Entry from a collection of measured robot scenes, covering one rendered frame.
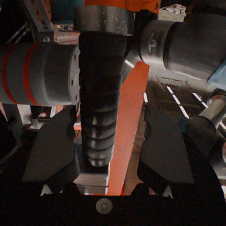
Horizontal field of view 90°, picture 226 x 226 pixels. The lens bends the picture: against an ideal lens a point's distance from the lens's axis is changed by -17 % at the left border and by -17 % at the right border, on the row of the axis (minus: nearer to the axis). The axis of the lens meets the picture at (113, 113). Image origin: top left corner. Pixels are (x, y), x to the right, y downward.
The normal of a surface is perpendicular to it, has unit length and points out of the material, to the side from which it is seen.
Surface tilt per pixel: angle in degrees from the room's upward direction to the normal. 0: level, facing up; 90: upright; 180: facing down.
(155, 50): 90
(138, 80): 90
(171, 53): 76
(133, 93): 90
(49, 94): 71
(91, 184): 90
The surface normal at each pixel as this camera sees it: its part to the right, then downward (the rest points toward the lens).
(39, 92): -0.02, 0.68
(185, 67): -0.62, 0.76
